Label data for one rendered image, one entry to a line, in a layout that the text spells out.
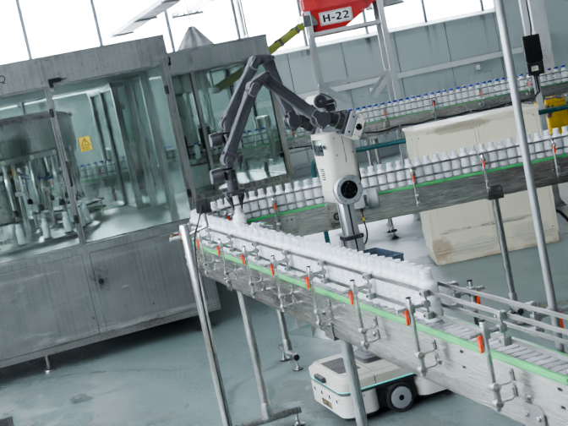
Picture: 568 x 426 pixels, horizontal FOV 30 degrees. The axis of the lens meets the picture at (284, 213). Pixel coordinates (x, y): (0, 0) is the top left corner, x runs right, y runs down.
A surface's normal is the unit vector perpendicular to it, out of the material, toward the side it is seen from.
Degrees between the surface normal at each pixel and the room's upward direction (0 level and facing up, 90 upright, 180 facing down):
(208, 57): 90
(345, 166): 101
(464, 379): 90
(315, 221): 90
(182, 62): 90
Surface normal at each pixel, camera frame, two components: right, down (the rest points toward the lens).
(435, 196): 0.00, 0.12
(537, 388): -0.93, 0.23
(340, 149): 0.31, 0.05
